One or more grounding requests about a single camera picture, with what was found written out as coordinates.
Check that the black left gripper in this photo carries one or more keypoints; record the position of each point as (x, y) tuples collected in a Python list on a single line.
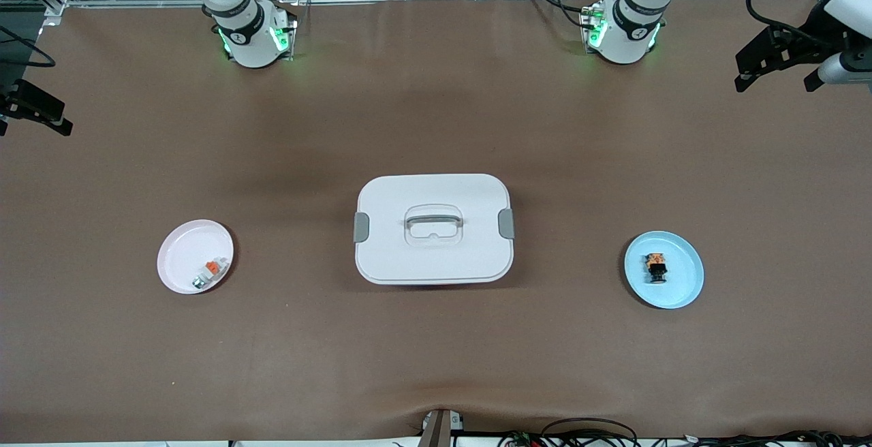
[(808, 43)]

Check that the orange and black switch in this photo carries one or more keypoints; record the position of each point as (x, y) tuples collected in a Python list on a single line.
[(656, 270)]

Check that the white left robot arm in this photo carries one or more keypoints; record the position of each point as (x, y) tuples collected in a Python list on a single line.
[(623, 41)]

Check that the pink round plate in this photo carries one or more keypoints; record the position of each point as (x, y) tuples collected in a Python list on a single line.
[(184, 249)]

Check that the light blue round plate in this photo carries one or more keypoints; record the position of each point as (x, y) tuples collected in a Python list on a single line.
[(681, 276)]

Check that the white lidded storage box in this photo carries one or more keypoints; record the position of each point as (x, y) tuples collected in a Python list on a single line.
[(436, 256)]

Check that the small white connector block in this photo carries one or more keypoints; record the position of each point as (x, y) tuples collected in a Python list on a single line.
[(456, 422)]

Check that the small orange white switch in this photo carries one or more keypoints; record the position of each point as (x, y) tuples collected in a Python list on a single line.
[(212, 268)]

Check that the brown table edge post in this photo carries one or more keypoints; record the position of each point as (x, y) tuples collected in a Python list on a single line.
[(436, 430)]

